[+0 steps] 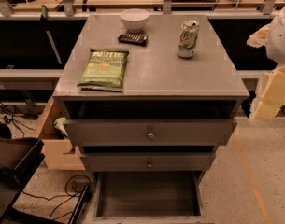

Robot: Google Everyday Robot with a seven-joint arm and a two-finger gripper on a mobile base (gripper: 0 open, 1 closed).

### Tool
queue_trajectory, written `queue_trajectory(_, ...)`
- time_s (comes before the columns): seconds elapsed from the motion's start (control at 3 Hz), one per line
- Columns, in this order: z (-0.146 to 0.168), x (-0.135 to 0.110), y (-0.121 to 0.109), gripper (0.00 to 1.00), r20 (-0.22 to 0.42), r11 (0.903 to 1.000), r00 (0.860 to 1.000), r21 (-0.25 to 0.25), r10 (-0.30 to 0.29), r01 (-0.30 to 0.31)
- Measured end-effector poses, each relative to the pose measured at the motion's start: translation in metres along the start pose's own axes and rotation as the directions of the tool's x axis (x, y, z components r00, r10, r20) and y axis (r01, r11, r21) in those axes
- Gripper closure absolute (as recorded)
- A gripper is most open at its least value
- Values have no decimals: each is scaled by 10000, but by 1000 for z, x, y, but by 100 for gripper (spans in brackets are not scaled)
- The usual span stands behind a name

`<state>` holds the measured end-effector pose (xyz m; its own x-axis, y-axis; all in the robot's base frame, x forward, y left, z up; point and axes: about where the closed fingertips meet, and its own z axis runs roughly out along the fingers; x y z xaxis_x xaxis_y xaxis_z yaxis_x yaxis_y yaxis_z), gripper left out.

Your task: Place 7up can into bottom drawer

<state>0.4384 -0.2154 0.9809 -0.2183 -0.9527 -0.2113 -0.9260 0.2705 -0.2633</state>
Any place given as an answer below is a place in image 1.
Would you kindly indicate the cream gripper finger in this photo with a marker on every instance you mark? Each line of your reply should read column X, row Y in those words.
column 272, row 97
column 259, row 38

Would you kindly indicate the green white 7up can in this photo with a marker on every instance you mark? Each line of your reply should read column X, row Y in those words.
column 188, row 38

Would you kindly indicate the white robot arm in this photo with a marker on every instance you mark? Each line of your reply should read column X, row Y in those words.
column 275, row 46

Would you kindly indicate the grey drawer cabinet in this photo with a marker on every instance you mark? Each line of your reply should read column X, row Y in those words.
column 155, row 72

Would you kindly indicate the grey top drawer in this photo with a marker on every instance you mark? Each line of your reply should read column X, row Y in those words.
column 149, row 123

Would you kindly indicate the grey drawer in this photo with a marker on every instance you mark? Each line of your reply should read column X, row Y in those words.
column 142, row 159
column 149, row 123
column 148, row 198

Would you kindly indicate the grey bottom drawer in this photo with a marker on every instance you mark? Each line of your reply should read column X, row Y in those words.
column 148, row 198

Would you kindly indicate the grey middle drawer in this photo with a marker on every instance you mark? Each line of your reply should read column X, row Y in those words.
column 142, row 159

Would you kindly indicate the white ceramic bowl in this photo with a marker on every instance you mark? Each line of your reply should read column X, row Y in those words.
column 134, row 20

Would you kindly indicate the black remote control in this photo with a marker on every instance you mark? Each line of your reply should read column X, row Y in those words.
column 140, row 40

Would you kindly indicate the green kettle chips bag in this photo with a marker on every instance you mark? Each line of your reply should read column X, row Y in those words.
column 104, row 70

